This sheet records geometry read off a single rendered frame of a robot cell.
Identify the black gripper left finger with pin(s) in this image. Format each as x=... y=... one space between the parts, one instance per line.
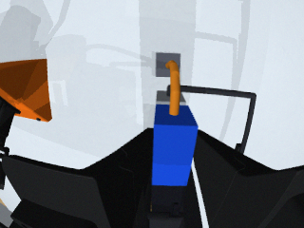
x=109 y=192

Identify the black cord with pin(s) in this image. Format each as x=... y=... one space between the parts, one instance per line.
x=163 y=98

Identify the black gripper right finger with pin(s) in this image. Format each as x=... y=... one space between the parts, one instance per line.
x=239 y=192

